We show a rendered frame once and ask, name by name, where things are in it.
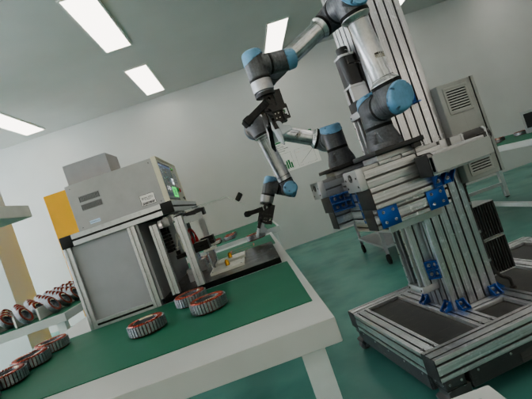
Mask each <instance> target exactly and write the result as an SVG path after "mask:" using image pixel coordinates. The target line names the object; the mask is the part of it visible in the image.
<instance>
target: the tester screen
mask: <svg viewBox="0 0 532 399"><path fill-rule="evenodd" d="M158 167H159V169H160V171H161V175H162V178H163V181H164V183H165V186H166V189H167V192H173V189H172V186H173V187H176V186H175V184H170V181H169V178H172V179H173V177H172V174H171V172H170V170H169V168H168V167H166V166H164V165H161V164H159V163H158ZM167 185H169V186H170V188H171V191H169V190H168V187H167ZM173 194H174V192H173Z"/></svg>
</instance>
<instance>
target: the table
mask: <svg viewBox="0 0 532 399"><path fill-rule="evenodd" d="M72 299H73V300H75V301H74V302H73V300H72ZM42 305H45V307H46V308H47V309H48V310H49V311H51V312H52V314H50V315H49V316H47V317H45V318H43V319H42V320H39V318H38V317H37V318H35V319H34V316H33V314H35V315H36V316H37V313H36V310H35V309H36V308H38V307H40V306H42ZM62 305H63V306H64V307H63V308H62ZM10 311H11V312H13V315H14V316H15V318H16V319H17V320H18V321H19V322H20V323H22V324H24V325H22V326H21V327H19V328H17V329H15V326H14V323H13V320H12V316H11V312H10ZM30 311H31V312H30ZM81 311H83V307H82V303H81V300H80V298H79V296H78V292H77V289H76V286H75V284H74V281H68V282H67V283H66V284H64V283H63V284H61V285H60V287H54V288H53V289H52V290H51V291H45V292H44V293H43V295H40V294H37V295H36V296H35V297H34V301H33V300H32V299H26V301H25V302H24V306H22V305H19V304H15V305H13V307H12V308H11V310H8V309H3V310H2V311H1V312H0V326H1V327H3V328H4V329H7V330H6V331H4V332H1V333H0V344H3V343H5V342H8V341H11V340H15V339H17V338H19V337H22V336H26V335H28V334H30V333H34V332H37V331H39V330H41V329H45V328H48V327H51V326H53V325H57V326H58V329H59V333H60V334H62V333H64V332H65V331H67V330H68V329H69V328H70V323H69V321H68V320H69V319H70V318H72V317H73V316H75V315H76V314H78V313H80V312H81Z"/></svg>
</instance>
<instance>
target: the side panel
mask: <svg viewBox="0 0 532 399"><path fill-rule="evenodd" d="M63 253H64V256H65V258H66V262H67V264H68V267H69V269H70V273H71V275H72V278H73V281H74V284H75V286H76V289H77V292H78V296H79V298H80V300H81V303H82V307H83V310H84V311H85V315H86V318H87V321H88V323H89V327H90V329H91V331H93V330H94V329H99V328H101V327H104V326H106V325H110V324H112V323H115V322H117V321H121V320H123V319H126V318H128V317H132V316H135V315H137V314H140V313H143V312H146V311H148V310H152V309H154V308H157V307H159V306H163V305H164V303H163V301H162V299H161V297H160V295H159V293H158V289H157V286H156V283H155V282H154V277H153V275H152V272H151V270H150V266H149V264H148V261H147V258H146V254H145V253H144V250H143V246H142V243H141V241H140V239H139V235H138V232H137V230H136V227H135V226H131V227H128V228H126V229H123V230H120V231H117V232H115V233H112V234H108V235H105V236H104V237H99V238H97V239H94V240H92V241H88V242H86V243H83V244H80V245H76V246H74V247H71V248H69V249H64V250H63Z"/></svg>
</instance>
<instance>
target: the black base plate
mask: <svg viewBox="0 0 532 399"><path fill-rule="evenodd" d="M281 262H282V261H281V259H280V257H279V254H278V253H277V251H276V249H275V247H274V245H273V244H272V242H271V241H270V242H267V243H264V244H262V245H258V246H256V247H253V248H251V249H247V250H245V265H242V266H240V267H237V268H234V269H231V270H229V271H226V272H222V273H220V274H218V275H213V276H211V275H210V274H211V271H212V268H211V264H210V263H208V265H209V268H208V269H207V270H204V271H202V272H203V276H204V279H205V281H206V283H205V284H204V285H200V286H197V283H196V281H194V282H191V283H190V280H189V278H188V273H187V274H186V275H185V276H184V277H183V278H182V279H181V280H180V282H179V285H180V289H181V293H179V294H175V295H173V294H172V291H170V292H169V293H168V295H167V296H166V297H165V302H166V303H169V302H172V301H173V300H174V299H175V298H176V297H177V296H178V295H180V294H182V293H184V292H186V291H190V290H192V289H195V288H197V287H206V289H208V288H211V287H215V286H217V285H219V284H222V283H226V282H228V281H231V280H233V279H237V278H239V277H242V276H246V275H248V274H250V273H253V272H257V271H259V270H261V269H264V268H268V267H270V266H272V265H275V264H279V263H281Z"/></svg>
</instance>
